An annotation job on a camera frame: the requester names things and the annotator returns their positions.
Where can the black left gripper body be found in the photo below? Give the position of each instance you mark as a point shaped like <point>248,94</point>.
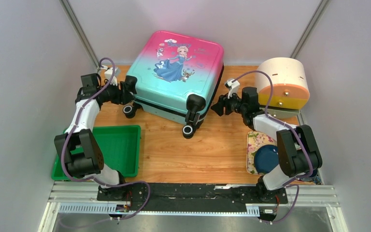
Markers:
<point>111,94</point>

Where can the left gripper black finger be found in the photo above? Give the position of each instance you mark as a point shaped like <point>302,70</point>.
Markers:
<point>129,84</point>
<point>127,98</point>

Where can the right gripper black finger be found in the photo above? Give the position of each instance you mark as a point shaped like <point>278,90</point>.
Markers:
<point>218,108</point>
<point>223,99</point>

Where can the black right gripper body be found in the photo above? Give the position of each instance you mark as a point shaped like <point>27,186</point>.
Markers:
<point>235,104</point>

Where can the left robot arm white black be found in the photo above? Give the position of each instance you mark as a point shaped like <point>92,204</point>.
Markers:
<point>88,107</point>

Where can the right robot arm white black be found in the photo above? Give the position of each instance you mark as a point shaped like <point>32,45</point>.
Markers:
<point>298,152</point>

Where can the floral pattern tray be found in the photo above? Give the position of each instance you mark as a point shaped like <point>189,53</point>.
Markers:
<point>255,140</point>

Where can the green plastic tray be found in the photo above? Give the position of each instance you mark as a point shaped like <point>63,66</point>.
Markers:
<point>118,150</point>

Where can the round pastel drawer cabinet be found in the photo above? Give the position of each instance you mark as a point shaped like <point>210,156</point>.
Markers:
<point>290,91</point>

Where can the dark blue plate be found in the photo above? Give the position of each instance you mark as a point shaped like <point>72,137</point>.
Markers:
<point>266,159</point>

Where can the dark blue cup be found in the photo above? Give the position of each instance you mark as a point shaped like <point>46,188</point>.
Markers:
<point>314,178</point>

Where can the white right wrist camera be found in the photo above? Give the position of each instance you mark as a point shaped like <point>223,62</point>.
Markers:
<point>232,85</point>

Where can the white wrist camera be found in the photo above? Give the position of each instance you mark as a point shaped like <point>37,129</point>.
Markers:
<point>111,75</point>
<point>232,85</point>

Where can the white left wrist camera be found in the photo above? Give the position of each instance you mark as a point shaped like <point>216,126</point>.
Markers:
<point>111,75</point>

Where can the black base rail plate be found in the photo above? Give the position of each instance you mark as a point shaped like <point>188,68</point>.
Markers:
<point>192,197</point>

